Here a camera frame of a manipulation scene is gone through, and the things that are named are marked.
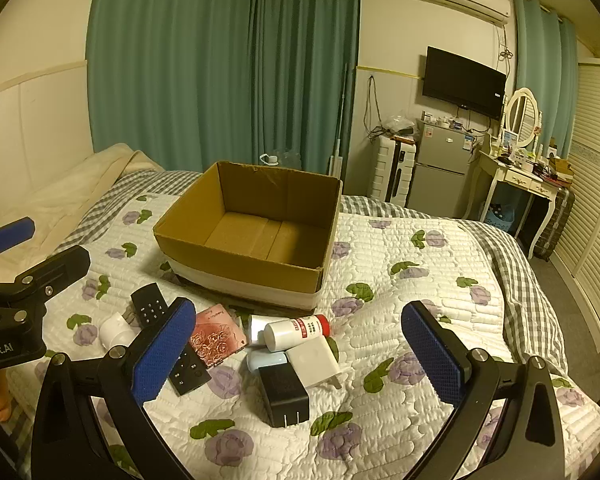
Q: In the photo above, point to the cardboard box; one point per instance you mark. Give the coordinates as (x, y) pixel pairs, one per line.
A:
(260, 240)

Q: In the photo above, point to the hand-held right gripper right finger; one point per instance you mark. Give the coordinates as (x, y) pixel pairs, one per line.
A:
(432, 355)

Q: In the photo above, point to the clear water jug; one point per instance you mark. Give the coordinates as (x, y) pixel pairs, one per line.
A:
(275, 159)

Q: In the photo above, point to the dark suitcase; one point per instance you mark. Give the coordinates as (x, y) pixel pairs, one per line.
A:
(555, 225)

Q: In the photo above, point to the white pole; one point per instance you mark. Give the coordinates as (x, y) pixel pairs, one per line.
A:
(337, 150)

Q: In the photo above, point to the white suitcase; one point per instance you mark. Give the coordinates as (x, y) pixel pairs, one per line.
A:
(387, 170)

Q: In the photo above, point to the white bottle with red cap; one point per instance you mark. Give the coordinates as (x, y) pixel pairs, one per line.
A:
(290, 332)

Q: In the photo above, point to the white louvered wardrobe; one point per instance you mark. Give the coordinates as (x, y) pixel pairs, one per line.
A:
(595, 185)

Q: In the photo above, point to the light blue small case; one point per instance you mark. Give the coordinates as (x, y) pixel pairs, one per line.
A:
(265, 360)

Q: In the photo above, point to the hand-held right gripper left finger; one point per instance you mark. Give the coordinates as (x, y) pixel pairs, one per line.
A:
(162, 347)

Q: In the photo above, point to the pink rose-patterned card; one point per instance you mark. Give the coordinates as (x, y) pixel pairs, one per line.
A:
(217, 335)

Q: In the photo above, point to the oval vanity mirror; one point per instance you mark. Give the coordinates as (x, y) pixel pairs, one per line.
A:
(522, 112)

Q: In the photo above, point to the silver refrigerator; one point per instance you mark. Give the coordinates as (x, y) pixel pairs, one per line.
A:
(440, 165)

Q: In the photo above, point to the cream blanket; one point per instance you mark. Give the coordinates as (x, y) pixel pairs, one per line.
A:
(55, 200)

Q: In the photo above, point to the white round jar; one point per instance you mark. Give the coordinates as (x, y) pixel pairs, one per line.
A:
(115, 330)

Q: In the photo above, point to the narrow light green curtain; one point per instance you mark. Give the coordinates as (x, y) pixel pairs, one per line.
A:
(545, 60)

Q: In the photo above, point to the black remote control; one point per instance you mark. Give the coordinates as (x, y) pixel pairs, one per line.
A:
(150, 307)

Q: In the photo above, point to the black power adapter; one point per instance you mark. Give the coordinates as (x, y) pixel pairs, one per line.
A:
(282, 390)

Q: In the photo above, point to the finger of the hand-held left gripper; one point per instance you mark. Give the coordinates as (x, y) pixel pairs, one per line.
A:
(7, 235)
(55, 270)

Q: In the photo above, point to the white vanity table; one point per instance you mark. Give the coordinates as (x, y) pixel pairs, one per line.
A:
(510, 175)

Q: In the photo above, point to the clear plastic bag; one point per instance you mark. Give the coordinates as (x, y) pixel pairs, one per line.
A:
(397, 124)

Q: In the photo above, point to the blue plastic basket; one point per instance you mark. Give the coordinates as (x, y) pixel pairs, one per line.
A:
(499, 217)

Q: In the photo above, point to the white floral quilt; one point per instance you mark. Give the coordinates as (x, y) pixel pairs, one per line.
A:
(380, 410)

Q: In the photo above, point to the black wall television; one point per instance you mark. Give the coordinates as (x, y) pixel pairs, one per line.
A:
(462, 82)

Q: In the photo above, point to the wide green curtain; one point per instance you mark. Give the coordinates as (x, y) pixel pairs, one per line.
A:
(205, 60)

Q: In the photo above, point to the white power adapter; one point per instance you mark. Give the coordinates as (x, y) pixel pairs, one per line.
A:
(312, 360)

